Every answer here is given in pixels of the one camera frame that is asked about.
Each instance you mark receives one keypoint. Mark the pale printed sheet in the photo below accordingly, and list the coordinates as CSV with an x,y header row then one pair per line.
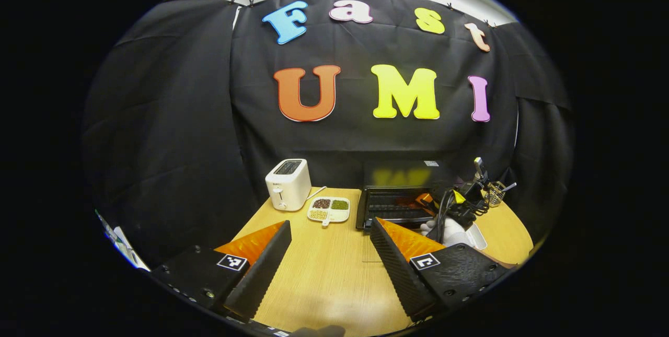
x,y
123,245

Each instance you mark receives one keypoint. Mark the black backdrop cloth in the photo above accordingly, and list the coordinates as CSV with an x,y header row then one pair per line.
x,y
339,143

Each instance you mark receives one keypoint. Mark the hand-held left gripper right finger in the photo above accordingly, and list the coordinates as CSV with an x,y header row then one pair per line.
x,y
400,274

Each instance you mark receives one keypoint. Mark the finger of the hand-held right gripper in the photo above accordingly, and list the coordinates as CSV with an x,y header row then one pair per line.
x,y
424,200

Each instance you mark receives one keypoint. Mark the white divided plate of beans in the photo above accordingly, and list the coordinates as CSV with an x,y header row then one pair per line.
x,y
329,217

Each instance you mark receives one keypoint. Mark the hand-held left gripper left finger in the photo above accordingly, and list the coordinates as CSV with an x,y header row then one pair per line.
x,y
261,274

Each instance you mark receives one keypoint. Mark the white toaster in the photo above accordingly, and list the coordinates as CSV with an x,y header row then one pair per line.
x,y
287,190

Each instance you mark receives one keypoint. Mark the white rectangular dish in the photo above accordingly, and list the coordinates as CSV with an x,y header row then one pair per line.
x,y
476,236

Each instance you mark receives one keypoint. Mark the black electric oven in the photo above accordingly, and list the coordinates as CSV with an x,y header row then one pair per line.
x,y
397,175

